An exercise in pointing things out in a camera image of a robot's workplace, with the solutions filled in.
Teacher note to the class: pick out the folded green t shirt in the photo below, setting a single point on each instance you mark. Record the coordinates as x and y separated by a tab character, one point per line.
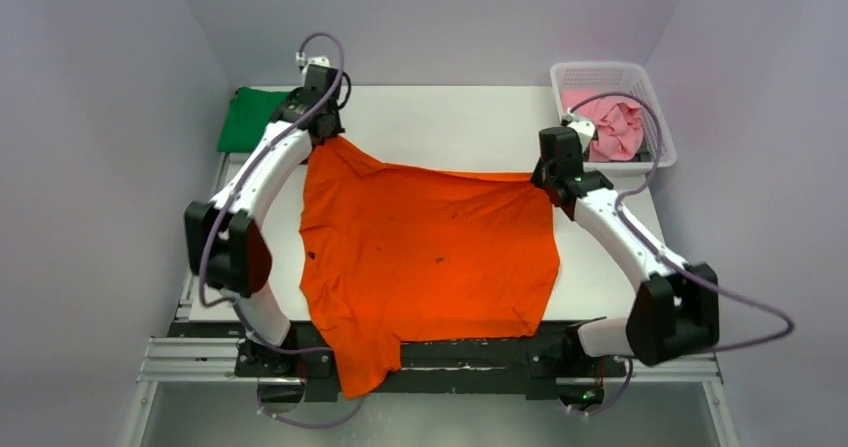
248	115

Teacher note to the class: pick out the aluminium front frame rail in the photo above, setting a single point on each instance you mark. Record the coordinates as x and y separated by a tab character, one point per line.
207	360

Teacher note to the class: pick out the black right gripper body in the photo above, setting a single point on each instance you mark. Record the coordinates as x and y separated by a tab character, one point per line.
547	173

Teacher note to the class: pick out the white plastic laundry basket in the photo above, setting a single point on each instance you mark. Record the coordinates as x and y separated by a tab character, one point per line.
579	82

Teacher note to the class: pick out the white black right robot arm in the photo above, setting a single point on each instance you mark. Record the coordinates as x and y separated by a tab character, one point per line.
675	311

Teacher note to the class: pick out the pink t shirt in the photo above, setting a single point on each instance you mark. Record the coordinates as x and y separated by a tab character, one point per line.
619	128

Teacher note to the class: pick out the orange t shirt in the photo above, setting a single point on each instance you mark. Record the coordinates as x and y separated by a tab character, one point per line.
397	253

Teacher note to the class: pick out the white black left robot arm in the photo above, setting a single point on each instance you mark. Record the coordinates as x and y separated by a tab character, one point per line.
227	252

